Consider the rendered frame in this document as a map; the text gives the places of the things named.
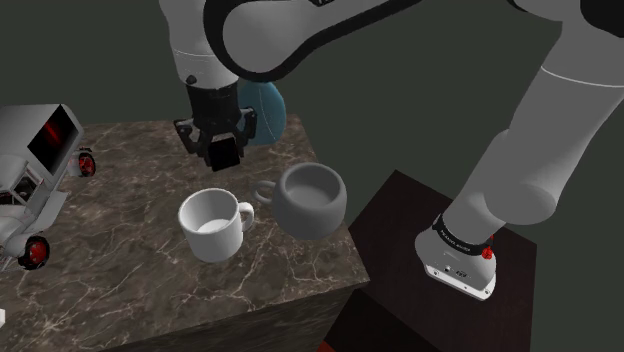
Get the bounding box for dark robot stand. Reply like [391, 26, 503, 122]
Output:
[319, 168, 538, 352]

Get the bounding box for grey round mug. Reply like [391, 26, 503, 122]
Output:
[252, 162, 349, 241]

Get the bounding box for blue round plate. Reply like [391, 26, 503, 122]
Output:
[237, 80, 287, 147]

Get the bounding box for white toy car red wheels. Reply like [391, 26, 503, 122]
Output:
[0, 103, 97, 272]

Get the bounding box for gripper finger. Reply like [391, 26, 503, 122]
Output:
[206, 107, 258, 172]
[173, 118, 212, 159]

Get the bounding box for white mug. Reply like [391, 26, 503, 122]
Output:
[177, 187, 256, 264]

